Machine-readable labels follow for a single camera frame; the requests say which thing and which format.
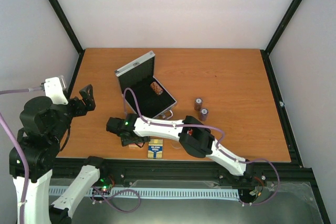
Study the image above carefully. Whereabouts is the purple poker chip stack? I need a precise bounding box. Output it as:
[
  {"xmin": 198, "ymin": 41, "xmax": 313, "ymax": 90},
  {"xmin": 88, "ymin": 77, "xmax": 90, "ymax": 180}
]
[{"xmin": 198, "ymin": 108, "xmax": 209, "ymax": 122}]

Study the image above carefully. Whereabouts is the aluminium poker case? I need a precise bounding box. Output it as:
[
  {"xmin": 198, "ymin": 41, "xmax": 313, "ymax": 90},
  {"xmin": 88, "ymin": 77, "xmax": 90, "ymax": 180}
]
[{"xmin": 114, "ymin": 51, "xmax": 177, "ymax": 118}]

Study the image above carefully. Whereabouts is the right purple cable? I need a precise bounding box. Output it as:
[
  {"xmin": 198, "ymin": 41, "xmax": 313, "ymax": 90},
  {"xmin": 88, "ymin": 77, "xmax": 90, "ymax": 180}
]
[{"xmin": 122, "ymin": 87, "xmax": 280, "ymax": 207}]

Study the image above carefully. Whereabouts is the blue gold card deck box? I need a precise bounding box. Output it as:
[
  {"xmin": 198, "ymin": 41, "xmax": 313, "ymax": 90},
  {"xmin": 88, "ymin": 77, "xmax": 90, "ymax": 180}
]
[{"xmin": 148, "ymin": 138, "xmax": 163, "ymax": 159}]

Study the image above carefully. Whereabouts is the black aluminium frame rail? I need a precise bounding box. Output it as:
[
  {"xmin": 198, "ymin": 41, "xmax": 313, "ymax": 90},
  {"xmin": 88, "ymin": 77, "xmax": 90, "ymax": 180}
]
[{"xmin": 53, "ymin": 158, "xmax": 316, "ymax": 189}]

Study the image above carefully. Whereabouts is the light blue cable duct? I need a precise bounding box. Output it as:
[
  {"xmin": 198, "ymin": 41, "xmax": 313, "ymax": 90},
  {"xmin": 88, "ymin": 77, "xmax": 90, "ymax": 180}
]
[{"xmin": 49, "ymin": 186, "xmax": 239, "ymax": 201}]

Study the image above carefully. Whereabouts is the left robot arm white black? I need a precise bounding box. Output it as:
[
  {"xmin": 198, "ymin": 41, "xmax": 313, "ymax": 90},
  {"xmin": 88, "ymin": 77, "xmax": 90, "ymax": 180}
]
[{"xmin": 9, "ymin": 84, "xmax": 109, "ymax": 223}]

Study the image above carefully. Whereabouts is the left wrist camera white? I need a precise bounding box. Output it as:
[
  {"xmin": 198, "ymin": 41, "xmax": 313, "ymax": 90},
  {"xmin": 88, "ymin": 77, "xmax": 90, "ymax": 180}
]
[{"xmin": 44, "ymin": 75, "xmax": 68, "ymax": 105}]

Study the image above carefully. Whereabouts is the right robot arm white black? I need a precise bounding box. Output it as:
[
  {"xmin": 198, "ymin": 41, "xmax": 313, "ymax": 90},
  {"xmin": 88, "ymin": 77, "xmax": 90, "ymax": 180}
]
[{"xmin": 117, "ymin": 114, "xmax": 246, "ymax": 176}]

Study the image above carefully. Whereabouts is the brown poker chip stack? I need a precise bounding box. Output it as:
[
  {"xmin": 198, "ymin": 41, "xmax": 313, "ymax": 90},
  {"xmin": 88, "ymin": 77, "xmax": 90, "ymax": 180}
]
[
  {"xmin": 194, "ymin": 98, "xmax": 203, "ymax": 111},
  {"xmin": 150, "ymin": 82, "xmax": 163, "ymax": 95}
]

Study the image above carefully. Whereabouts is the green lit circuit board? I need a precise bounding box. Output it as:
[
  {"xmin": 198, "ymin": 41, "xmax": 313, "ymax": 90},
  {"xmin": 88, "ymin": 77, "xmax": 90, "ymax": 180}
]
[{"xmin": 94, "ymin": 175, "xmax": 115, "ymax": 196}]

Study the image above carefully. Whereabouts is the clear round dealer button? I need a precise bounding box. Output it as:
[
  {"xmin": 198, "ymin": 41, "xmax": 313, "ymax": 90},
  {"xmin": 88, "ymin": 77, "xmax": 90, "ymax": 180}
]
[{"xmin": 171, "ymin": 142, "xmax": 182, "ymax": 149}]

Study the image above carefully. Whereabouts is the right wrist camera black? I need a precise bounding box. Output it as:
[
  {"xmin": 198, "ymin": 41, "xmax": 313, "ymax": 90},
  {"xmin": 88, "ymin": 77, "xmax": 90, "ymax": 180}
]
[{"xmin": 106, "ymin": 117, "xmax": 124, "ymax": 136}]

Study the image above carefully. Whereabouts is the red card deck box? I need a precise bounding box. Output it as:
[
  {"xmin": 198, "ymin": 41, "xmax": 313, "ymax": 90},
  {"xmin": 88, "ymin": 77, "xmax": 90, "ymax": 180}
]
[{"xmin": 128, "ymin": 143, "xmax": 144, "ymax": 148}]

